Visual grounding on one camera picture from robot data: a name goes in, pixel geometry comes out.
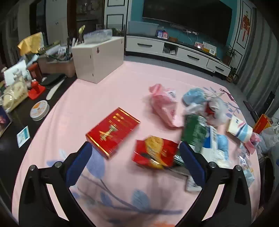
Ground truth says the red yellow snack bag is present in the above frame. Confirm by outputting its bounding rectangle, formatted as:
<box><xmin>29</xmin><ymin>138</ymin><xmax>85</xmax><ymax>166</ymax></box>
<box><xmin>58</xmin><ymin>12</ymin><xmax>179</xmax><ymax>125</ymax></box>
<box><xmin>132</xmin><ymin>136</ymin><xmax>178</xmax><ymax>169</ymax></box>

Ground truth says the light blue quilted cloth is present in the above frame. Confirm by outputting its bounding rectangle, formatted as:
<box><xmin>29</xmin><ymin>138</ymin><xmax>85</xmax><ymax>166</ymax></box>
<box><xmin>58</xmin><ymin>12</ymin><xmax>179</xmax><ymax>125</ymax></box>
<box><xmin>182</xmin><ymin>87</ymin><xmax>207</xmax><ymax>105</ymax></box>

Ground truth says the small blue card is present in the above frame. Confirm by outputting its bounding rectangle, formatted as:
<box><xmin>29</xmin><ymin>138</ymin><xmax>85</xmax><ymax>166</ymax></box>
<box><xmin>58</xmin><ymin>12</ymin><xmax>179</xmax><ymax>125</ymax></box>
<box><xmin>17</xmin><ymin>126</ymin><xmax>30</xmax><ymax>148</ymax></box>

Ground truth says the white blue striped wrapper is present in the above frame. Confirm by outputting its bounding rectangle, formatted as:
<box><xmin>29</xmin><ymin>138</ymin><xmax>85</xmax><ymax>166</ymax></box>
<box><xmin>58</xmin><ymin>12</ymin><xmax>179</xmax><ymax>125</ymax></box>
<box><xmin>227</xmin><ymin>116</ymin><xmax>253</xmax><ymax>143</ymax></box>

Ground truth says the green white package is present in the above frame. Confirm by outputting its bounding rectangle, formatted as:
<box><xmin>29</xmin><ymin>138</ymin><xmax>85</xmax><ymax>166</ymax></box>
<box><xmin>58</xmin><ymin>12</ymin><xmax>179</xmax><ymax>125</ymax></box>
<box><xmin>181</xmin><ymin>114</ymin><xmax>208</xmax><ymax>153</ymax></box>

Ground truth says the red orange shopping bag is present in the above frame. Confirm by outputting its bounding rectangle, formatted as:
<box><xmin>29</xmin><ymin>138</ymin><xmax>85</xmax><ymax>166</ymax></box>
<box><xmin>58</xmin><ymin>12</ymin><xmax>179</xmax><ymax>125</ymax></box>
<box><xmin>253</xmin><ymin>114</ymin><xmax>272</xmax><ymax>134</ymax></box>

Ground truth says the round white tin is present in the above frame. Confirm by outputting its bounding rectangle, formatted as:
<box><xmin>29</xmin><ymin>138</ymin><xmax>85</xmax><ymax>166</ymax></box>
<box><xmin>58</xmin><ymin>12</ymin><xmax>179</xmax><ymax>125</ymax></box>
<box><xmin>30</xmin><ymin>100</ymin><xmax>50</xmax><ymax>121</ymax></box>

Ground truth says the red gold flat box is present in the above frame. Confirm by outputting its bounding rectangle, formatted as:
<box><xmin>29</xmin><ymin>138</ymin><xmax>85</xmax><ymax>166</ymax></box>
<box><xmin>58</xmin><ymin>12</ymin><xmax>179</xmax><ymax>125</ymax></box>
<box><xmin>86</xmin><ymin>107</ymin><xmax>140</xmax><ymax>159</ymax></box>

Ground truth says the white red plastic bag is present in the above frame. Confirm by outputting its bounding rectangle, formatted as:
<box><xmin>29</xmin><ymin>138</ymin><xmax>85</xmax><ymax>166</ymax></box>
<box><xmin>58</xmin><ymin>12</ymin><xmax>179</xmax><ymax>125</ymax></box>
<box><xmin>185</xmin><ymin>97</ymin><xmax>227</xmax><ymax>127</ymax></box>

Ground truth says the white shoehorn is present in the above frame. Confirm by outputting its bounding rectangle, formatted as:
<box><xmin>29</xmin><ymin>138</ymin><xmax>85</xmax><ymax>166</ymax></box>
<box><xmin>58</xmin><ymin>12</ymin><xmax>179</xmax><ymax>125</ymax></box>
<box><xmin>46</xmin><ymin>79</ymin><xmax>65</xmax><ymax>100</ymax></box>

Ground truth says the red stamp toy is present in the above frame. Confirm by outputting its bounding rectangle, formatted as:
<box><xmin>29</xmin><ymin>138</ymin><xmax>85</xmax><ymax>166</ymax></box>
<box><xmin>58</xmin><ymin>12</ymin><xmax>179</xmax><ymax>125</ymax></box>
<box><xmin>28</xmin><ymin>79</ymin><xmax>46</xmax><ymax>100</ymax></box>

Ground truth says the pink plastic wrapper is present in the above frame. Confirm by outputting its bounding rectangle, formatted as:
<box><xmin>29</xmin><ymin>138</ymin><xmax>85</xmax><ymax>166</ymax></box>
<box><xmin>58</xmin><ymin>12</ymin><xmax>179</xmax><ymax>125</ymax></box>
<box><xmin>149</xmin><ymin>83</ymin><xmax>184</xmax><ymax>128</ymax></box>

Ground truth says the pink patterned tablecloth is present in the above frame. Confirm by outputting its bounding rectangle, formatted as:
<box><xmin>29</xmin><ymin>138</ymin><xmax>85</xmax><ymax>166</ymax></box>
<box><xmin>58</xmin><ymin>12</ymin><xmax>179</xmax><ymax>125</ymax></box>
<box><xmin>12</xmin><ymin>60</ymin><xmax>261</xmax><ymax>227</ymax></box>

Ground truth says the grey curtain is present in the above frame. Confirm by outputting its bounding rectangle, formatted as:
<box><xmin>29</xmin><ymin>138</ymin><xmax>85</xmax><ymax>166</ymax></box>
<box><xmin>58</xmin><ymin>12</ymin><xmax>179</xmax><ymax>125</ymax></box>
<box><xmin>237</xmin><ymin>10</ymin><xmax>278</xmax><ymax>114</ymax></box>

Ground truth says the potted plant by cabinet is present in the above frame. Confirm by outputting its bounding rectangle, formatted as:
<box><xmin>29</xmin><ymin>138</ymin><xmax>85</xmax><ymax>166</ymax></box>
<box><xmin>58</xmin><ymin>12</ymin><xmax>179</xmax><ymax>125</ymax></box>
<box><xmin>223</xmin><ymin>44</ymin><xmax>237</xmax><ymax>66</ymax></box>

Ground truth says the white wooden box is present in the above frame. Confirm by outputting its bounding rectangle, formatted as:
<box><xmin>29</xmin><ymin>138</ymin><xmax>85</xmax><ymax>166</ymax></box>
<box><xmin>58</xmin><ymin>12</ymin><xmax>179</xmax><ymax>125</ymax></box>
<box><xmin>72</xmin><ymin>36</ymin><xmax>124</xmax><ymax>84</ymax></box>

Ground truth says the yellow cloth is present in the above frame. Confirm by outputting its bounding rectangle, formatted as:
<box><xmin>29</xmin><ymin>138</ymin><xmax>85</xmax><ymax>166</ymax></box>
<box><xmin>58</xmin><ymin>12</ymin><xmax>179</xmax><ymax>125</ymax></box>
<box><xmin>17</xmin><ymin>32</ymin><xmax>44</xmax><ymax>56</ymax></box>

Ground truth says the white TV cabinet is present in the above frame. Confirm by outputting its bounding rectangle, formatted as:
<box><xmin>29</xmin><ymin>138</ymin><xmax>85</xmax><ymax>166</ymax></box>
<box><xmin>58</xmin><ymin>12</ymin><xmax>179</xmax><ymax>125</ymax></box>
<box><xmin>126</xmin><ymin>35</ymin><xmax>231</xmax><ymax>77</ymax></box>

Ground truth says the large black television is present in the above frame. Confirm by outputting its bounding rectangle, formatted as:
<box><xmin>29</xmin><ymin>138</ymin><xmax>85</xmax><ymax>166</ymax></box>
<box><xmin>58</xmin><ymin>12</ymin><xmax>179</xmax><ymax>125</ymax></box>
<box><xmin>142</xmin><ymin>0</ymin><xmax>232</xmax><ymax>45</ymax></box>

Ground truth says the translucent storage box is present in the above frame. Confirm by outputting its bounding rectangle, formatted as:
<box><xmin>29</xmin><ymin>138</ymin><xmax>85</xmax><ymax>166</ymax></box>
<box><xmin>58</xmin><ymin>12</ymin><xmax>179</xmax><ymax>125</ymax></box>
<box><xmin>128</xmin><ymin>21</ymin><xmax>159</xmax><ymax>36</ymax></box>

